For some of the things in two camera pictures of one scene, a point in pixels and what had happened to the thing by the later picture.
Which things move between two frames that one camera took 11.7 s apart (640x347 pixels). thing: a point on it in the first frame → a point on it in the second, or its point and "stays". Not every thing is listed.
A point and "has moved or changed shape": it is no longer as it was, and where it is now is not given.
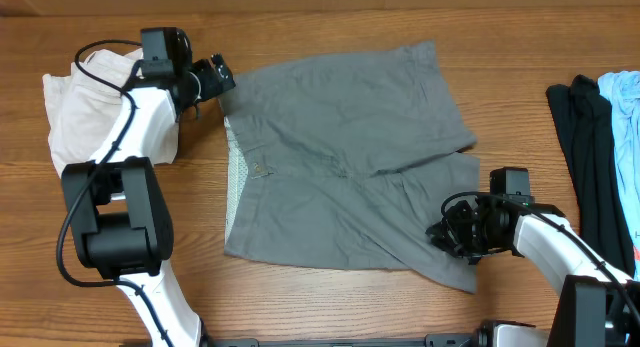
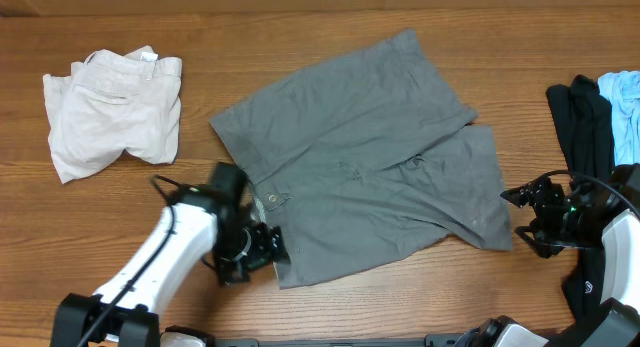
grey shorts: (346, 163) has moved or changed shape
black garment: (588, 130) stays
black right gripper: (452, 234) → (542, 194)
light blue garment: (622, 89) stays
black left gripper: (211, 86) → (268, 246)
